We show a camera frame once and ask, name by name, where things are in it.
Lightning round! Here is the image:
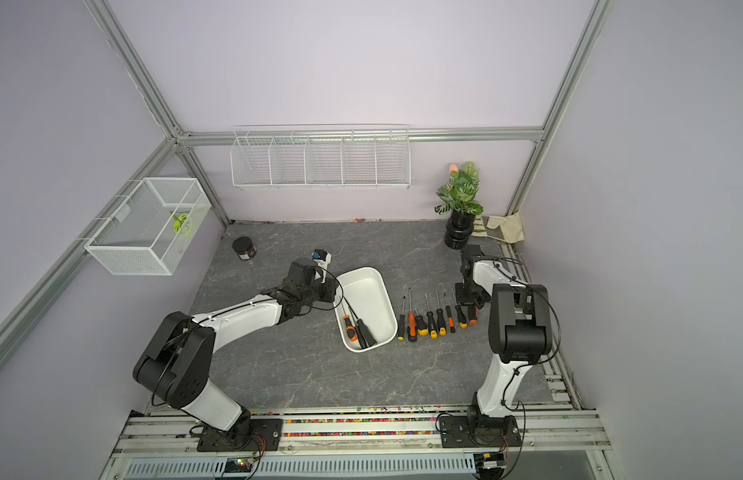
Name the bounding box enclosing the long white wire shelf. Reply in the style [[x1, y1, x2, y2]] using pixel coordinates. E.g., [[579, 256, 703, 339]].
[[230, 124, 411, 189]]

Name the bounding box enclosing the grey orange collar screwdriver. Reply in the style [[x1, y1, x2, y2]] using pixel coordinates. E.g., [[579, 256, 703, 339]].
[[347, 303, 377, 349]]

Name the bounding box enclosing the small black handle screwdriver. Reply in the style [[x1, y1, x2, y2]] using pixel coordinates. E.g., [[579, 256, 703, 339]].
[[455, 300, 467, 329]]

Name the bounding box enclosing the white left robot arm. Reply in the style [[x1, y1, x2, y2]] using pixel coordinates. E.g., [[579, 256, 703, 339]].
[[133, 250, 339, 437]]

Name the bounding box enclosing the black glossy plant pot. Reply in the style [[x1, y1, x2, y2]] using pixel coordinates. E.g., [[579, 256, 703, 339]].
[[443, 210, 475, 250]]

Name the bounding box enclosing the white plastic storage box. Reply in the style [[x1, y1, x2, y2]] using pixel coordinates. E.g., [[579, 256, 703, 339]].
[[334, 267, 397, 354]]

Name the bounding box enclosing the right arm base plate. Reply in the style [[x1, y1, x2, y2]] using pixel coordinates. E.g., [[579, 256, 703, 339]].
[[435, 413, 521, 449]]

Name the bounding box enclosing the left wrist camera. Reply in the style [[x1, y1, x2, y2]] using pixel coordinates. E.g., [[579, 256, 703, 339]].
[[313, 249, 332, 269]]

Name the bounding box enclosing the short black yellow screwdriver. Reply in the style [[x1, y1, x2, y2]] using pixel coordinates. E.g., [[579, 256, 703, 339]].
[[413, 310, 429, 336]]

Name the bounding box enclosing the cream work glove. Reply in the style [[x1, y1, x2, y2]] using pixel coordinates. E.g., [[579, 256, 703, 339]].
[[471, 213, 525, 244]]

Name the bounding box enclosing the small black jar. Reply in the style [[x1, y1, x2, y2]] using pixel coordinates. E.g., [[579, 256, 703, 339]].
[[232, 236, 257, 261]]

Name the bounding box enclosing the white wire basket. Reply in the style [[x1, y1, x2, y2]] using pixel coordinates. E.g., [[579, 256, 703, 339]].
[[85, 177, 211, 276]]

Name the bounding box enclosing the green artificial plant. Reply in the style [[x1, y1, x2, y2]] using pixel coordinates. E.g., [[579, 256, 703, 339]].
[[433, 162, 483, 216]]

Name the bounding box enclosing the aluminium rail base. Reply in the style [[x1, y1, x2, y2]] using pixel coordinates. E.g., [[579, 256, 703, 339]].
[[101, 405, 625, 479]]

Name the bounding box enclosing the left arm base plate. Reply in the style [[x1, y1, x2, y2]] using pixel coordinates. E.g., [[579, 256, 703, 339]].
[[197, 417, 285, 452]]

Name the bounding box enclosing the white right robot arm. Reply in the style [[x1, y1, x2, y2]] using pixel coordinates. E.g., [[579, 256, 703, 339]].
[[455, 244, 559, 420]]

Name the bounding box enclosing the slim black orange screwdriver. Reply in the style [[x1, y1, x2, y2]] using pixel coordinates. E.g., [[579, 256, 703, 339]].
[[443, 293, 455, 333]]

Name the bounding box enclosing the black orange screwdriver in box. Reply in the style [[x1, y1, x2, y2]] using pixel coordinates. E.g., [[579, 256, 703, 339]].
[[343, 300, 360, 343]]

